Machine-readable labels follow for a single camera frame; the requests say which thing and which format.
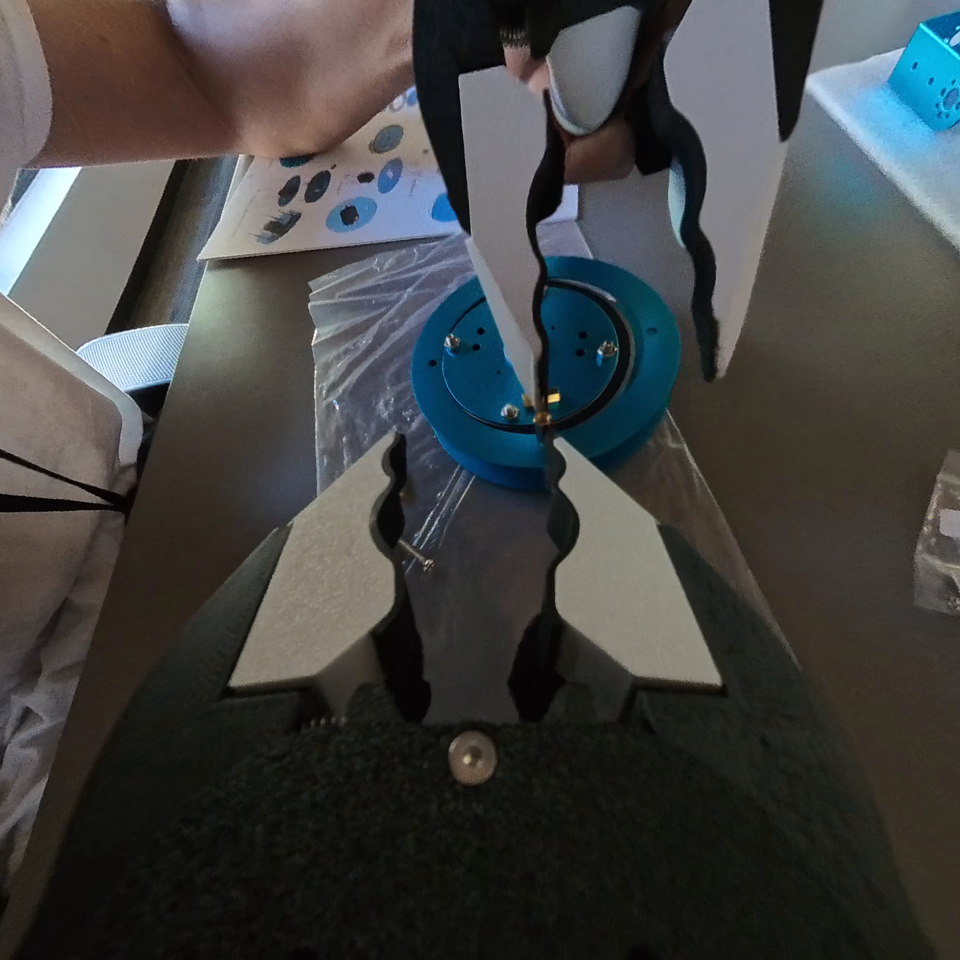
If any person's left forearm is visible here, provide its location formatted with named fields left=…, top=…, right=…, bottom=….
left=26, top=0, right=417, bottom=168

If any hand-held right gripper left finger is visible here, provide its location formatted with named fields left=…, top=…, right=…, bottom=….
left=227, top=431, right=436, bottom=725

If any black strap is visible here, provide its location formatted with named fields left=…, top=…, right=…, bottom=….
left=0, top=448, right=132, bottom=515

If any white assembly guide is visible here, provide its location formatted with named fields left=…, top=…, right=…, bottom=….
left=197, top=86, right=580, bottom=262

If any blue round rotating base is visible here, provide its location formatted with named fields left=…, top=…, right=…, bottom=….
left=411, top=255, right=682, bottom=492

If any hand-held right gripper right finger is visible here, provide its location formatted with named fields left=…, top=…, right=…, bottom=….
left=508, top=437, right=724, bottom=723

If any pile of small hardware bags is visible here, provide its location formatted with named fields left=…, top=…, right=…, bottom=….
left=913, top=448, right=960, bottom=616

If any white foam sheet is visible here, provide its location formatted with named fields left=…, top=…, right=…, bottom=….
left=806, top=48, right=960, bottom=249

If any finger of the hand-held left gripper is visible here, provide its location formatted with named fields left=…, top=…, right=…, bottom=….
left=651, top=0, right=789, bottom=384
left=457, top=66, right=567, bottom=427

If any clear plastic bag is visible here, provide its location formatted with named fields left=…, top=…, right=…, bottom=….
left=307, top=232, right=751, bottom=601

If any grey desk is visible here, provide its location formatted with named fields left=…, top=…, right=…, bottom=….
left=45, top=97, right=960, bottom=960

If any white mesh chair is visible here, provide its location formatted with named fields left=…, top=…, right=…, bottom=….
left=78, top=324, right=189, bottom=391

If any large blue U bracket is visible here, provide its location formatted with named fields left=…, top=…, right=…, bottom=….
left=888, top=11, right=960, bottom=136

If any person's left hand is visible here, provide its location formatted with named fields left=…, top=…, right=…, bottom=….
left=502, top=30, right=655, bottom=186

